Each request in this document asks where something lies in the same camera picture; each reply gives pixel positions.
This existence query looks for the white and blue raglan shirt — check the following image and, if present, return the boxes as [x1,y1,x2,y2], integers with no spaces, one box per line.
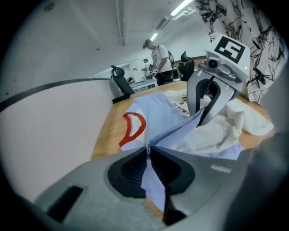
[119,89,275,214]

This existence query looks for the black office chair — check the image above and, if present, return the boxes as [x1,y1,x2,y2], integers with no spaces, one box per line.
[110,65,136,97]
[177,51,195,82]

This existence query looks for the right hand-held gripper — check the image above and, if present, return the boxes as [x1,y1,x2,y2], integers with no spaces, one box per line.
[186,33,251,126]

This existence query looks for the white desk partition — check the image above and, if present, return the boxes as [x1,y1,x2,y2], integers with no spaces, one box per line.
[0,78,113,203]

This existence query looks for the ceiling air vent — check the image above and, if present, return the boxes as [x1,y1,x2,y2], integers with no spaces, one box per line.
[155,15,172,30]

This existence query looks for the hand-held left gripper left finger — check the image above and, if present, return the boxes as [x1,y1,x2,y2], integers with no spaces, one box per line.
[33,146,169,231]

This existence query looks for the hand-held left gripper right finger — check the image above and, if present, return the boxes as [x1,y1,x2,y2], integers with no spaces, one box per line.
[150,146,252,226]

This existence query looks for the person's patterned white blouse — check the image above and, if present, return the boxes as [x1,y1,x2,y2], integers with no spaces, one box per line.
[195,0,286,102]

